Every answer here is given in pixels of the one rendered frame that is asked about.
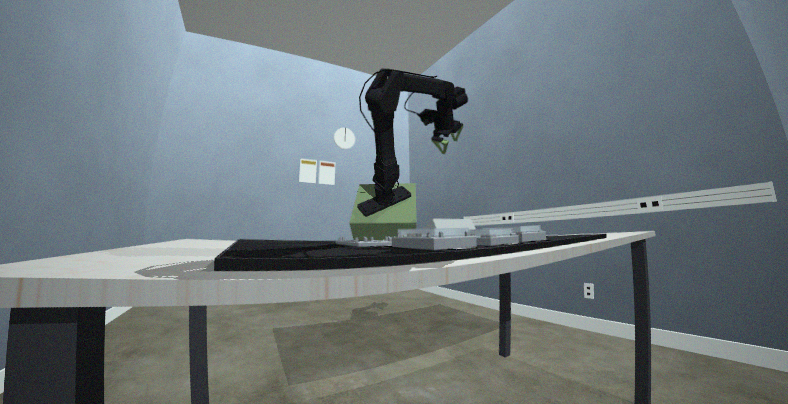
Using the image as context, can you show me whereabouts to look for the white control panel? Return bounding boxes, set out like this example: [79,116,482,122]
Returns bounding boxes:
[424,219,476,230]

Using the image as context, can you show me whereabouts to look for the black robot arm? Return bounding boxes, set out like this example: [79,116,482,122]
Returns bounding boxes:
[357,70,468,216]

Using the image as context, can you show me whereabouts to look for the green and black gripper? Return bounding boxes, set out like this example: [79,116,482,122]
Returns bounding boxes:
[431,114,463,154]

